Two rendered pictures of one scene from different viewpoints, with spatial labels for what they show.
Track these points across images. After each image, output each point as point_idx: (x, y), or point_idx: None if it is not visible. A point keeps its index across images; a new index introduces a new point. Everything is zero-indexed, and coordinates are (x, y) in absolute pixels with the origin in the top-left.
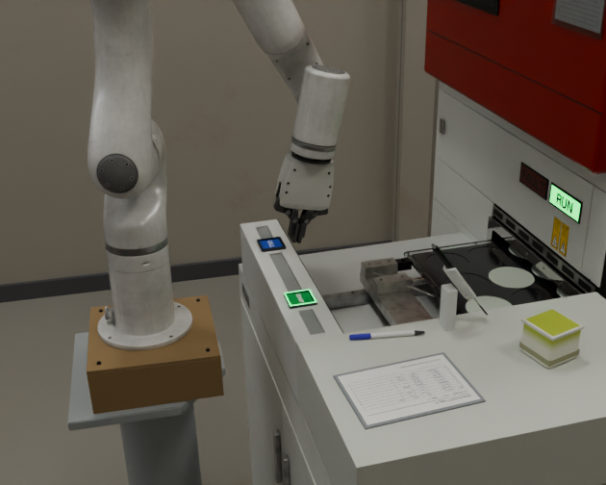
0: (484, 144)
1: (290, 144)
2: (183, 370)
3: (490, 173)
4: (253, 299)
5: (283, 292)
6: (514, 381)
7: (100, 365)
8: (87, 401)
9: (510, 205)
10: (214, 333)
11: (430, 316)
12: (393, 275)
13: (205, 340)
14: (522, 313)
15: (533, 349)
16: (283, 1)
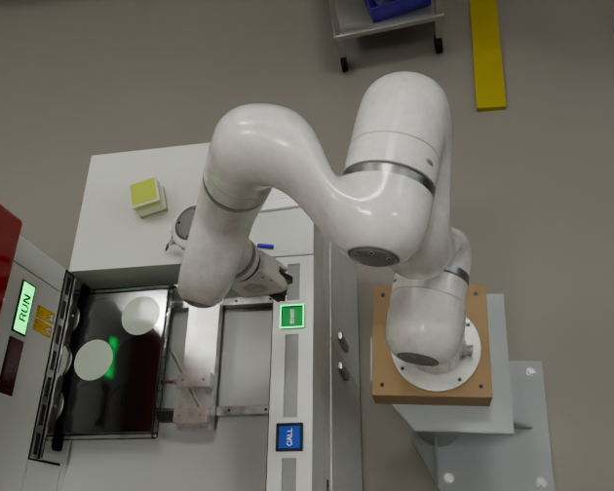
0: None
1: (256, 256)
2: None
3: (6, 471)
4: (324, 450)
5: (303, 334)
6: (191, 183)
7: (474, 290)
8: (489, 317)
9: (28, 418)
10: (373, 321)
11: (187, 328)
12: (188, 384)
13: (383, 311)
14: (137, 254)
15: (164, 197)
16: None
